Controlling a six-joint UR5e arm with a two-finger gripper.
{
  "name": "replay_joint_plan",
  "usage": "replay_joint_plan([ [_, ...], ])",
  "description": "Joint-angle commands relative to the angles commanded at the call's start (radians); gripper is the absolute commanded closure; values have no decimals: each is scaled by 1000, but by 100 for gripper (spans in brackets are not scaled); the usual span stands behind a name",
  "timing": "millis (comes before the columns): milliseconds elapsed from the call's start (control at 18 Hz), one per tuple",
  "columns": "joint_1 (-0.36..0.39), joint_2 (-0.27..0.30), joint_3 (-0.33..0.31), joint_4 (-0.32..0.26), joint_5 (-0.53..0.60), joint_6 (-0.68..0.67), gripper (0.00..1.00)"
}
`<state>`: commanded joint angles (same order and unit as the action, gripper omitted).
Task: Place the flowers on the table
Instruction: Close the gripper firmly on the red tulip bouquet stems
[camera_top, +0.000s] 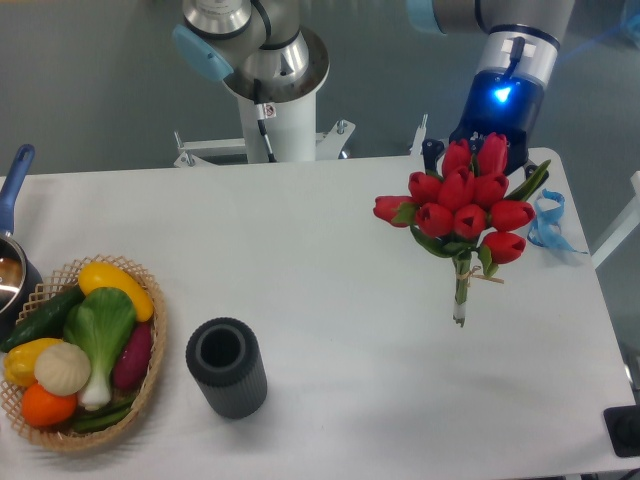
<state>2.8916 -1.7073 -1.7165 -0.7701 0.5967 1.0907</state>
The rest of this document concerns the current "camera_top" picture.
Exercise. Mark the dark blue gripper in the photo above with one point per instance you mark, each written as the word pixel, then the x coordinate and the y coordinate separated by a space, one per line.
pixel 509 107

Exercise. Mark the red tulip bouquet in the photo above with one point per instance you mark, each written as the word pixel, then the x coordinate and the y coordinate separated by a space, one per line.
pixel 465 212

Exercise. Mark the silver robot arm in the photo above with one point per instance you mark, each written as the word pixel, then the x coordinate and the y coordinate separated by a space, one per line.
pixel 218 38

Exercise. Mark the blue ribbon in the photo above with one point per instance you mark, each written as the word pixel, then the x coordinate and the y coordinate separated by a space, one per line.
pixel 545 230

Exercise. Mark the black device at edge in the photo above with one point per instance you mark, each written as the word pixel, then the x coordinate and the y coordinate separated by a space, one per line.
pixel 623 429

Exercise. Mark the dark grey ribbed vase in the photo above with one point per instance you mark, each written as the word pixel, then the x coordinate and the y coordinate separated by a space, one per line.
pixel 224 358

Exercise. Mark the purple sweet potato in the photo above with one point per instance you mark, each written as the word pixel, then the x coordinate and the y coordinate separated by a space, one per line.
pixel 133 362

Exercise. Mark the green bok choy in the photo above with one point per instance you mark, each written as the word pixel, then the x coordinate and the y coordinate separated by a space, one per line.
pixel 101 326

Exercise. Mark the green cucumber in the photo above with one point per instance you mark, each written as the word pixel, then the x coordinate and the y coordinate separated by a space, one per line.
pixel 47 321

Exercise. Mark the white garlic bulb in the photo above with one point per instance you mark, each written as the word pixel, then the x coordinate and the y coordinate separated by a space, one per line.
pixel 62 369

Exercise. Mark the green bean pods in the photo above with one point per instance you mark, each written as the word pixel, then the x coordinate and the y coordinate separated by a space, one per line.
pixel 103 418

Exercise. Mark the woven wicker basket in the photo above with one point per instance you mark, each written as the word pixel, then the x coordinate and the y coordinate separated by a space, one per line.
pixel 148 300

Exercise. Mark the yellow bell pepper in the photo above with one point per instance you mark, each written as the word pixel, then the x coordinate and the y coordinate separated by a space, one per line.
pixel 19 363

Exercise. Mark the orange fruit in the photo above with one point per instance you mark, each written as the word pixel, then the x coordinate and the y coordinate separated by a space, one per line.
pixel 41 408

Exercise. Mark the white frame bar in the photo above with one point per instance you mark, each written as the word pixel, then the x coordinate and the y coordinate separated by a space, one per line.
pixel 619 229

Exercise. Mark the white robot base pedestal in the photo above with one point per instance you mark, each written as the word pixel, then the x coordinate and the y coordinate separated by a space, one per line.
pixel 277 103

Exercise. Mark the blue handled saucepan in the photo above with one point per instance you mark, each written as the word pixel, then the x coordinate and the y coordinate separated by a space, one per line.
pixel 19 276

